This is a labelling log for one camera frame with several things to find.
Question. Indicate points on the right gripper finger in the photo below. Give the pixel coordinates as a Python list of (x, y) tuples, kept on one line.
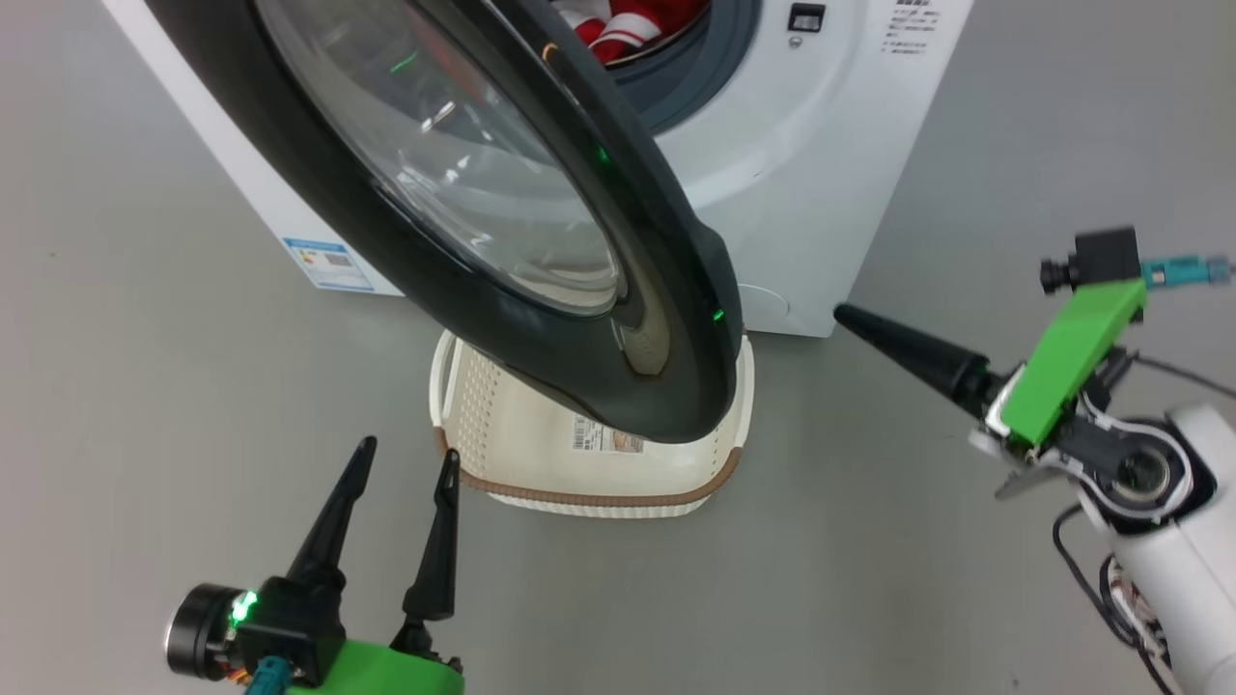
[(908, 352)]

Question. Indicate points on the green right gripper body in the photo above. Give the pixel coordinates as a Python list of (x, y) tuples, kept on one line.
[(1072, 357)]

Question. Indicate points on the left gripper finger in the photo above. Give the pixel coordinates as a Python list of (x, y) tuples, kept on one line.
[(439, 550), (333, 526)]

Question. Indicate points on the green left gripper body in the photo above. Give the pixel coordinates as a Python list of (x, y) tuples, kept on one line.
[(377, 671)]

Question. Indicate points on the dark grey glass washer door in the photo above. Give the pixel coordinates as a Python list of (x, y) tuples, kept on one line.
[(579, 376)]

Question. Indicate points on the red and white garment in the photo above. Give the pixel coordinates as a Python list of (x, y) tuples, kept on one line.
[(628, 29)]

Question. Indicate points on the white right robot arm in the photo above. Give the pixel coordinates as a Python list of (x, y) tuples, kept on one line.
[(1178, 579)]

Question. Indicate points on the cream basket with brown rim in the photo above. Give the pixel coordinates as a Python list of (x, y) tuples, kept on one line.
[(541, 468)]

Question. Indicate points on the white front-load washing machine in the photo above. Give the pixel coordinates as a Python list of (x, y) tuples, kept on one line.
[(801, 193)]

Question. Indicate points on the barcode sticker in basket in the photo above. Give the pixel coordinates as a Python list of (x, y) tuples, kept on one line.
[(603, 436)]

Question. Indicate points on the grey rubber door gasket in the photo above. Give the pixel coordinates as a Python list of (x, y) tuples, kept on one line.
[(715, 77)]

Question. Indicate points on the black door latch socket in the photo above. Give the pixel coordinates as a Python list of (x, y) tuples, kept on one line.
[(807, 16)]

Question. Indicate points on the round white filter cover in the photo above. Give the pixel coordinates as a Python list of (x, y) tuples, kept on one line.
[(765, 304)]

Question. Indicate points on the blue energy label sticker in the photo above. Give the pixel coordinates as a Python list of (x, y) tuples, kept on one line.
[(328, 263)]

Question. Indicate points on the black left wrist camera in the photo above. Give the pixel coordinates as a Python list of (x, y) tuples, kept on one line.
[(290, 627)]

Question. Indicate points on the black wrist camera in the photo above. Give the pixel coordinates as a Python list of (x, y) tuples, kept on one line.
[(290, 627), (1106, 256)]

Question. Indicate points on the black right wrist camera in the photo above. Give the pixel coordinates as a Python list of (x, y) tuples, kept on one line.
[(1106, 256)]

